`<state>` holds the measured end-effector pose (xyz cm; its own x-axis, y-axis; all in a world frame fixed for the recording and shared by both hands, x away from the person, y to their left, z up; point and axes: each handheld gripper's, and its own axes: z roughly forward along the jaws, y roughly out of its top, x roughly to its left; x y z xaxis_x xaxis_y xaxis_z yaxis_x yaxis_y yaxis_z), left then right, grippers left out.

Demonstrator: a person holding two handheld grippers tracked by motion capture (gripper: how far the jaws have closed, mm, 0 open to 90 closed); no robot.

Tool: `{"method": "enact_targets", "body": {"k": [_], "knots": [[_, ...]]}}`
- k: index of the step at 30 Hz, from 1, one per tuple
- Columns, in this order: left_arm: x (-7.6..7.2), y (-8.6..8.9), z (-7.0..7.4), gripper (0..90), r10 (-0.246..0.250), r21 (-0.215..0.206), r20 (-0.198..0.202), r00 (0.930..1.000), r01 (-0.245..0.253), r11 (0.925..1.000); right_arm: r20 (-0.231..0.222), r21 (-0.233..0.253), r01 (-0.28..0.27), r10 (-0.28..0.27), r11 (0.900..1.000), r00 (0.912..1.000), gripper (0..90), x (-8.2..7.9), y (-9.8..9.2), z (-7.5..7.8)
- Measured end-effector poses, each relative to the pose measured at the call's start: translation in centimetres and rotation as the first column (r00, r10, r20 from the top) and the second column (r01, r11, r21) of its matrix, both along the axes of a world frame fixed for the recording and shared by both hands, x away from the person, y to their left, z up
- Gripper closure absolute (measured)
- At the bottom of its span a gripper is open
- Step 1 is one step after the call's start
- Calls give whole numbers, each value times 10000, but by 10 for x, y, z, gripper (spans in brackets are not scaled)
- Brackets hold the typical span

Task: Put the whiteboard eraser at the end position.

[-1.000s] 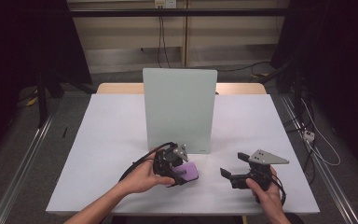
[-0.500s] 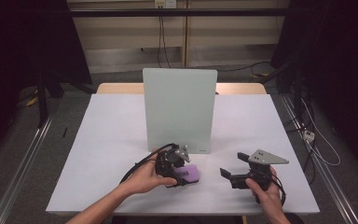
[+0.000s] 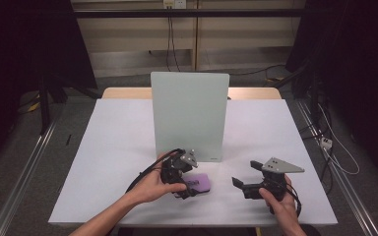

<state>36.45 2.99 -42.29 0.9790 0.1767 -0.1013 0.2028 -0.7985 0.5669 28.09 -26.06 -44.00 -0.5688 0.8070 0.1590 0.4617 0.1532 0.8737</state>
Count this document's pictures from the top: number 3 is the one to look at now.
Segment white floor cable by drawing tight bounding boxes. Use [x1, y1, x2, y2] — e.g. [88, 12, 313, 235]
[317, 102, 361, 176]

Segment black curtain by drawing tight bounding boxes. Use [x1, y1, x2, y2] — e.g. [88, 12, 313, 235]
[284, 0, 378, 180]
[0, 0, 98, 171]

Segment person's right hand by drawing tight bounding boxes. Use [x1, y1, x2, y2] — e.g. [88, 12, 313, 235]
[258, 174, 299, 227]

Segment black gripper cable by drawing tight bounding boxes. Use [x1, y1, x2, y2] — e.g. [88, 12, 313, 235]
[284, 182, 302, 218]
[125, 147, 185, 195]

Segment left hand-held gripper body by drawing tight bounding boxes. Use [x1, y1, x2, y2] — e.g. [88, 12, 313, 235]
[159, 148, 199, 185]

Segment black hanging wall cables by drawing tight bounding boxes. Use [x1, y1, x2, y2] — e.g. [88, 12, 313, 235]
[165, 16, 182, 73]

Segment white table cover sheet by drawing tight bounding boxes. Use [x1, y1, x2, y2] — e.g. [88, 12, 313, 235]
[47, 97, 339, 227]

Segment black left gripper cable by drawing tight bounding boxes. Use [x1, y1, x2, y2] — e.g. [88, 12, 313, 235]
[125, 147, 185, 195]

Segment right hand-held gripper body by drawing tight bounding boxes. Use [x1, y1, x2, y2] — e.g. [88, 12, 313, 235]
[261, 156, 306, 202]

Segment black metal stand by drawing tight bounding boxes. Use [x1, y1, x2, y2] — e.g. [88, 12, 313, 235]
[37, 73, 101, 136]

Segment white power adapter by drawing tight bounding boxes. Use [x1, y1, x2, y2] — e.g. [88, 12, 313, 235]
[319, 137, 334, 150]

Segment glass whiteboard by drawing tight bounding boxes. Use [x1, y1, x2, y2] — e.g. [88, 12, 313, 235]
[150, 71, 230, 163]

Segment person's left hand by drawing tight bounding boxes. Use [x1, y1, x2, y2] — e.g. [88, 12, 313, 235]
[124, 151, 188, 207]

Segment metal floor rail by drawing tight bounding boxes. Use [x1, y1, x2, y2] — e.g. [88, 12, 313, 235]
[295, 98, 378, 236]
[0, 119, 58, 236]

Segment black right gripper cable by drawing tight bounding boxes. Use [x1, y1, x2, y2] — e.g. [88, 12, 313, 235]
[284, 182, 302, 218]

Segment white wall socket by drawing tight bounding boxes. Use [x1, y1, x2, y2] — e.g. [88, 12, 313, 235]
[162, 0, 187, 10]

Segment black floor cable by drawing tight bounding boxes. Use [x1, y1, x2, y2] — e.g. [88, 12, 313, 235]
[228, 64, 287, 77]

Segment black horizontal metal bar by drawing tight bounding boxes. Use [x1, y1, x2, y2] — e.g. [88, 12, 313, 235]
[73, 8, 307, 19]

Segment purple whiteboard eraser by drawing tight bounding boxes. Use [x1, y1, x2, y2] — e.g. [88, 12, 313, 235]
[180, 172, 212, 195]

